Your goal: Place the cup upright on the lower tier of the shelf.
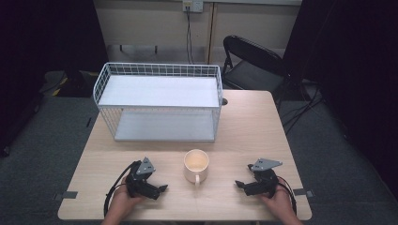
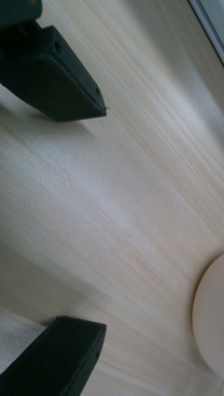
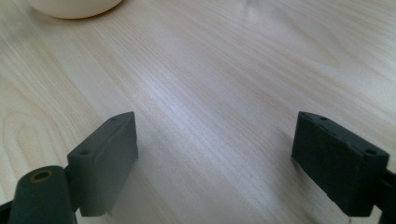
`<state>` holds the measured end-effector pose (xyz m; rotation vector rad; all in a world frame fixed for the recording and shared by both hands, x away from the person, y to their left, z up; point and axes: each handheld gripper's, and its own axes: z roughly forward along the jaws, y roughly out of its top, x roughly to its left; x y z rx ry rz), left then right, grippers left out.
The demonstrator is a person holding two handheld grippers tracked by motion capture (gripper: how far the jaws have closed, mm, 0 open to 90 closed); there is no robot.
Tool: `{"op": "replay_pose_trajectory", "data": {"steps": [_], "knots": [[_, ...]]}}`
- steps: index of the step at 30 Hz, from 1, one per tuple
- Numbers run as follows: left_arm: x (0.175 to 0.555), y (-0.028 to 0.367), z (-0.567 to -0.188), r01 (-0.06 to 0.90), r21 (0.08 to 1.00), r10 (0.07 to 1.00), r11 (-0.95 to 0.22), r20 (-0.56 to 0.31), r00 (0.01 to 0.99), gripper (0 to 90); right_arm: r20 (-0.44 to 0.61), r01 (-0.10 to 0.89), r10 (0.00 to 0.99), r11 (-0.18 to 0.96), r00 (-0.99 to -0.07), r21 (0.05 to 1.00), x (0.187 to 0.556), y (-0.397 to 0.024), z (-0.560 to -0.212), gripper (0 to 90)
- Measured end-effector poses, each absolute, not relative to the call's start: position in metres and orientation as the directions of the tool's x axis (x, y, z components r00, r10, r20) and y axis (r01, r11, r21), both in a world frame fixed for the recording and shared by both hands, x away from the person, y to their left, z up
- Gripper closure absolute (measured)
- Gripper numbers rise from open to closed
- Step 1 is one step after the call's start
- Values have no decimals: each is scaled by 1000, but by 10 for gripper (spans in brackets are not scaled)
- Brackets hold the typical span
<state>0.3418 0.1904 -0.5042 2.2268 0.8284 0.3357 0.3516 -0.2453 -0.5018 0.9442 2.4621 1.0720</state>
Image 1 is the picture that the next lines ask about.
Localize cream ceramic cup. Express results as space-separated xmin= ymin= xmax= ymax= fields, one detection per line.
xmin=182 ymin=148 xmax=210 ymax=187

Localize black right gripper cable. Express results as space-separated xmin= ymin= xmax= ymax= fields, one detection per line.
xmin=276 ymin=175 xmax=299 ymax=216

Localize white wall outlet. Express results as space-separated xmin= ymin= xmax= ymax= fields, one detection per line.
xmin=182 ymin=0 xmax=205 ymax=14

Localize person's left hand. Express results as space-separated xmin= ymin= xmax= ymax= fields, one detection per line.
xmin=106 ymin=176 xmax=146 ymax=220

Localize grey tape strip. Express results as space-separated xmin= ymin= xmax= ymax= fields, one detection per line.
xmin=53 ymin=190 xmax=79 ymax=202
xmin=293 ymin=187 xmax=315 ymax=199

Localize black floor cables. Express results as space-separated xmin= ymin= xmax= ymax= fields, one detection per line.
xmin=279 ymin=79 xmax=327 ymax=136

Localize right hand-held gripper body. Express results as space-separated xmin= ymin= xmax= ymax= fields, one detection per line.
xmin=244 ymin=157 xmax=283 ymax=199

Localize black curtain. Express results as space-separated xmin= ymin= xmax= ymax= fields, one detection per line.
xmin=282 ymin=0 xmax=398 ymax=201

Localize black stand base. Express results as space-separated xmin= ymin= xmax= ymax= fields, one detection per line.
xmin=39 ymin=68 xmax=99 ymax=98

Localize black folding chair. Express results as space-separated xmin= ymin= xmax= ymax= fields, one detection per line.
xmin=221 ymin=35 xmax=302 ymax=105

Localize person's right hand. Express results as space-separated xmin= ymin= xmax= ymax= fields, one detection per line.
xmin=260 ymin=185 xmax=298 ymax=221

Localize black wall power cable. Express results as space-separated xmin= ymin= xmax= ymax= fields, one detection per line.
xmin=185 ymin=6 xmax=195 ymax=66

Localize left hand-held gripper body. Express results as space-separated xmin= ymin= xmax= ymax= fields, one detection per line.
xmin=125 ymin=157 xmax=161 ymax=202

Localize white wire shelf rack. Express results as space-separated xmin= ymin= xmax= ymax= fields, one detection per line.
xmin=92 ymin=61 xmax=224 ymax=143

